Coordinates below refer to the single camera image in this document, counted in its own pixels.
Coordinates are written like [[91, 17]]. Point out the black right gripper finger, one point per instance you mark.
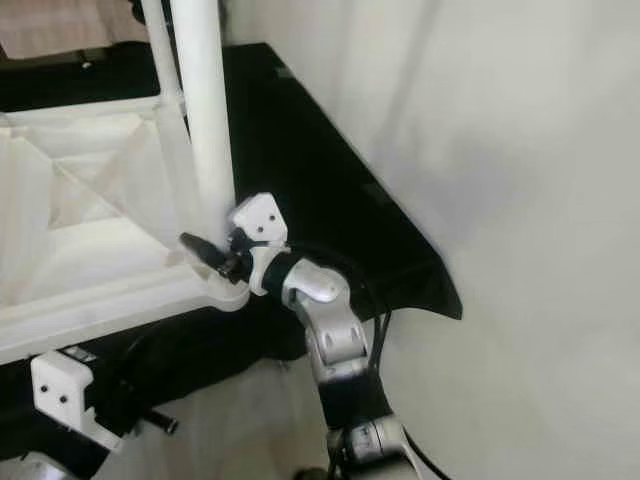
[[207, 253]]

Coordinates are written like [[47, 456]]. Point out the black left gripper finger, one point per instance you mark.
[[140, 355]]

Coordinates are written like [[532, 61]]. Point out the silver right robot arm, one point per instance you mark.
[[335, 330]]

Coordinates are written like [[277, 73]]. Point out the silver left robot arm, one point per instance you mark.
[[40, 468]]

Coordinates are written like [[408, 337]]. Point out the white plastic children table top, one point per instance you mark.
[[90, 240]]

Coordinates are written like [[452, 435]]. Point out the pink tablecloth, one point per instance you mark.
[[70, 25]]

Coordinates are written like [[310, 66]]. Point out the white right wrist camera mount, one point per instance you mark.
[[260, 215]]

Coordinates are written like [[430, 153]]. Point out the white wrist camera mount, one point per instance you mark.
[[60, 390], [260, 215]]

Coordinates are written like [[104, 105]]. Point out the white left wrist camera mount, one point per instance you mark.
[[60, 390]]

